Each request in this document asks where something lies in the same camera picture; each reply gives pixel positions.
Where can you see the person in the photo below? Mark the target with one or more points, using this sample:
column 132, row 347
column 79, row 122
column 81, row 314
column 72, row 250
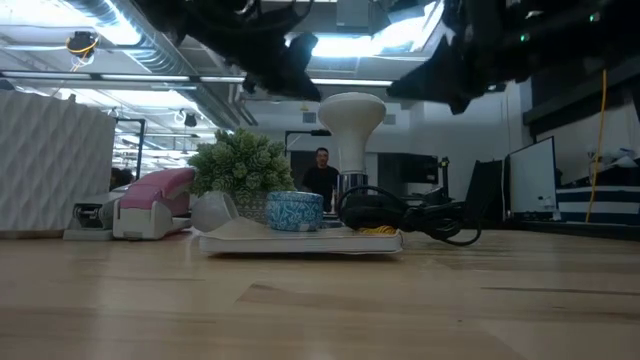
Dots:
column 321, row 182
column 121, row 177

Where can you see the grey ceiling box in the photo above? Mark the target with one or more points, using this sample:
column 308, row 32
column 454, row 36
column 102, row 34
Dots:
column 352, row 12

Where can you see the translucent white plastic cup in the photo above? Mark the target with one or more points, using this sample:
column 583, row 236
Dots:
column 210, row 212

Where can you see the silver air duct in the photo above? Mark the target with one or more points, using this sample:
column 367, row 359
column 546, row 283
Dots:
column 145, row 42

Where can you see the white board panel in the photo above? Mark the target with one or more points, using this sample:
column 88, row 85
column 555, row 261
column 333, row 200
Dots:
column 532, row 175

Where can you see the black tripod stand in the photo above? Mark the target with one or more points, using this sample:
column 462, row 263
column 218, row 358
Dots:
column 444, row 170

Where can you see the white textured pen cup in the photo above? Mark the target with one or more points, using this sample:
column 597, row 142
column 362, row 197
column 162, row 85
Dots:
column 50, row 160

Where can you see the green artificial succulent plant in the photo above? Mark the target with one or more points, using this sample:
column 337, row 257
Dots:
column 240, row 160

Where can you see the white bags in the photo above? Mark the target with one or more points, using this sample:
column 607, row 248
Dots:
column 617, row 156

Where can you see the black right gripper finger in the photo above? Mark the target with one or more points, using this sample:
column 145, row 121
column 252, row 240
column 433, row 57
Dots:
column 440, row 80

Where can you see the black background rig frame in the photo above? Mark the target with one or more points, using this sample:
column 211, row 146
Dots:
column 300, row 133

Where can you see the black ceiling spotlight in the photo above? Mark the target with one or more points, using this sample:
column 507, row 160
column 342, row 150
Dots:
column 190, row 120

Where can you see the blue patterned round tin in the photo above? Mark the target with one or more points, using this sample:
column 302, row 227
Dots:
column 295, row 211

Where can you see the long linear light bar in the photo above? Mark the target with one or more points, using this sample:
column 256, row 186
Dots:
column 145, row 78

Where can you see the black flat panel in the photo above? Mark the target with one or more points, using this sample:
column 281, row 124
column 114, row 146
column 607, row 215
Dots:
column 487, row 190

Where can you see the black monitor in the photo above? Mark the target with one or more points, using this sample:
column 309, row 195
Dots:
column 410, row 167

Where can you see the brown spiral notebook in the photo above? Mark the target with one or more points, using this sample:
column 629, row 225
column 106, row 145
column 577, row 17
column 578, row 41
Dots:
column 300, row 242

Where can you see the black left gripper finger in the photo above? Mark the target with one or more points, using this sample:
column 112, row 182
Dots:
column 301, row 52
column 290, row 82

